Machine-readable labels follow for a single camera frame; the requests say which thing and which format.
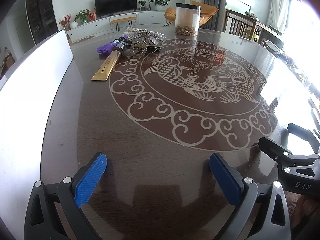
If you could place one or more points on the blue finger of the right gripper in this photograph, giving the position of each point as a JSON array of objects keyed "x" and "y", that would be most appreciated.
[
  {"x": 275, "y": 151},
  {"x": 312, "y": 137}
]

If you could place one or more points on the green potted plant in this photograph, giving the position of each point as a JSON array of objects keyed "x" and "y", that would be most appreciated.
[{"x": 159, "y": 4}]

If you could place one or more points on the cluttered side table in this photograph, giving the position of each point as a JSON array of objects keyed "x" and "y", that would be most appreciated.
[{"x": 299, "y": 50}]

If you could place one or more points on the dark glass display cabinet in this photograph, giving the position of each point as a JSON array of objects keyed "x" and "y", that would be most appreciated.
[{"x": 41, "y": 18}]

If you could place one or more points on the wooden dining chair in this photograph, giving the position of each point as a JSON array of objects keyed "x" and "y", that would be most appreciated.
[{"x": 239, "y": 24}]

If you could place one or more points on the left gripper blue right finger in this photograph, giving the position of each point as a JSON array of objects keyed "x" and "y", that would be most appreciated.
[{"x": 272, "y": 220}]

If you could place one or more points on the small potted plant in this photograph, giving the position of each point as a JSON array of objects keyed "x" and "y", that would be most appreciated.
[{"x": 142, "y": 4}]

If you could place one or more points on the black flat screen television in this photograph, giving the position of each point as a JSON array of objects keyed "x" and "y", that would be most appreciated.
[{"x": 107, "y": 7}]

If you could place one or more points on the clear jar with black lid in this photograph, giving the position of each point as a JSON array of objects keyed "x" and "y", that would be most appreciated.
[{"x": 187, "y": 19}]

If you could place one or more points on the silver glitter bow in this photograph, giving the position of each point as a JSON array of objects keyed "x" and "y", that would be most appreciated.
[{"x": 152, "y": 37}]

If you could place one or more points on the wooden bench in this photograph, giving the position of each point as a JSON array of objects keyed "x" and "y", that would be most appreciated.
[{"x": 118, "y": 22}]

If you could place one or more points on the purple toy wand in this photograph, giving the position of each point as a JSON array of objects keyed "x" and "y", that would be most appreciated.
[{"x": 107, "y": 48}]

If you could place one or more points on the leafy plant with red decor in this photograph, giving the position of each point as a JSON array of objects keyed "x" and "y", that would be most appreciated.
[{"x": 85, "y": 16}]

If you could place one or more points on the person's right hand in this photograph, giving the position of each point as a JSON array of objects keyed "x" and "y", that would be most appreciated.
[{"x": 300, "y": 208}]

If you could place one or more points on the bronze round hair clip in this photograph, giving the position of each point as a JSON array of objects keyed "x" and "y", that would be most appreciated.
[{"x": 139, "y": 48}]

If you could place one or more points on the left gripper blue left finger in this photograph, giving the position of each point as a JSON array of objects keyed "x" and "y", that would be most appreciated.
[{"x": 42, "y": 220}]

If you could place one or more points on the red flowers in vase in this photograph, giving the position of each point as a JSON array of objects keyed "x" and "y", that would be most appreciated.
[{"x": 64, "y": 23}]

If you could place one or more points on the white tv cabinet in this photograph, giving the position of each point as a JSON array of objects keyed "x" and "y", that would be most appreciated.
[{"x": 145, "y": 19}]

